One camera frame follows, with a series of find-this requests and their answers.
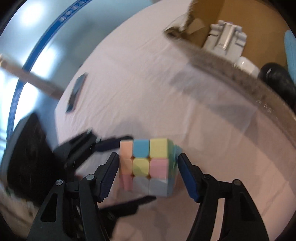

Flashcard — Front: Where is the silver folding phone stand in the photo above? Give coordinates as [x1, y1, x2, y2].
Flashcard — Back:
[202, 20, 247, 63]

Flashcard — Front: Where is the pastel rubik's cube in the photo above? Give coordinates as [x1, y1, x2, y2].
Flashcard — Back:
[119, 138, 182, 197]

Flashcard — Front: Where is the black smartphone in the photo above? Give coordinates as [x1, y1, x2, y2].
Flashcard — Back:
[66, 73, 88, 113]

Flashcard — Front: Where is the black round pouch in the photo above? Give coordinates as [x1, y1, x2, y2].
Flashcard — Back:
[258, 62, 295, 103]

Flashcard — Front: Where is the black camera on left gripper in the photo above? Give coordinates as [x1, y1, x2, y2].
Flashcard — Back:
[1, 113, 63, 206]

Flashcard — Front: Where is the brown cardboard box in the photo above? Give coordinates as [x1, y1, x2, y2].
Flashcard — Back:
[164, 1, 295, 144]

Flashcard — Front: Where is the light blue plush toy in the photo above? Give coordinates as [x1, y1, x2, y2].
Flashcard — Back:
[284, 30, 296, 83]

